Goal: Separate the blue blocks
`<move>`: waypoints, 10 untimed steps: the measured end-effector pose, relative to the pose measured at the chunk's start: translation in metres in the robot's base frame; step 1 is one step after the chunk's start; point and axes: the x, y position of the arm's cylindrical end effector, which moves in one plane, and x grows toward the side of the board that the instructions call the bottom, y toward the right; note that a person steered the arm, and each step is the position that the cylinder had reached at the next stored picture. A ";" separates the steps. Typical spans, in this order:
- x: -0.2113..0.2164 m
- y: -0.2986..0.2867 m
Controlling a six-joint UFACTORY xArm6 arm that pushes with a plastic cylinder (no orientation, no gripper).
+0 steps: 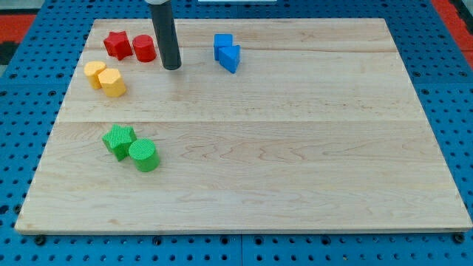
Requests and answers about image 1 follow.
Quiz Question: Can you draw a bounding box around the green star block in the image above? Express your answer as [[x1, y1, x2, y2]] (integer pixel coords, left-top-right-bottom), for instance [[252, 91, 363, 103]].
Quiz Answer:
[[102, 124, 137, 161]]

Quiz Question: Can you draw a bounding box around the red cylinder block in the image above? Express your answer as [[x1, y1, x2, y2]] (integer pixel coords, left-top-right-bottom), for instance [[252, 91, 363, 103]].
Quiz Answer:
[[132, 35, 156, 63]]

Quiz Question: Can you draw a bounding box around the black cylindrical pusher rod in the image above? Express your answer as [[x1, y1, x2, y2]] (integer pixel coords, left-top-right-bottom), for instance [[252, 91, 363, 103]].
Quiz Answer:
[[146, 0, 182, 70]]

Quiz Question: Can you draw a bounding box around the wooden board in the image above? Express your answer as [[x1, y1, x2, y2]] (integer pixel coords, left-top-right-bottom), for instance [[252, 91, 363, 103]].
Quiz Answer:
[[16, 18, 472, 235]]

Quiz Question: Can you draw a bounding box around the blue cube block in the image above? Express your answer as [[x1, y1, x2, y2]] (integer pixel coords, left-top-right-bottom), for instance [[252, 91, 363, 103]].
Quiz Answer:
[[214, 33, 233, 61]]

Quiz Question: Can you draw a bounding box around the blue triangle block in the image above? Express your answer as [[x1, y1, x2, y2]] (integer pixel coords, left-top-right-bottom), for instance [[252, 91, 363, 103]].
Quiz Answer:
[[218, 45, 241, 74]]

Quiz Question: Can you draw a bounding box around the red star block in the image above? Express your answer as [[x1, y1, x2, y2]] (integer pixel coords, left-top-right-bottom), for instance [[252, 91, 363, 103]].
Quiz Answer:
[[103, 31, 133, 61]]

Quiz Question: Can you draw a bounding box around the yellow cylinder block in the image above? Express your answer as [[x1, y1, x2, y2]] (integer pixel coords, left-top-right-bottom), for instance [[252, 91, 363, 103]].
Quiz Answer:
[[84, 61, 106, 89]]

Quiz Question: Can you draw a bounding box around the yellow hexagon block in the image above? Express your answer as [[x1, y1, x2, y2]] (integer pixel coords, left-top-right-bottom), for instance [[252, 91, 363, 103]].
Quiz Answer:
[[98, 68, 126, 98]]

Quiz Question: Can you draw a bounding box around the green cylinder block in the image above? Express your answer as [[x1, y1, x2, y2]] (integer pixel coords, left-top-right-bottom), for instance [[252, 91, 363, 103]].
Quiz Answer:
[[129, 138, 160, 172]]

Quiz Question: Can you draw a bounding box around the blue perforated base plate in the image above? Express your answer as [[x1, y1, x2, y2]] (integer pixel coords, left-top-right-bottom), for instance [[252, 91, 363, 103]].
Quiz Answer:
[[1, 1, 472, 265]]

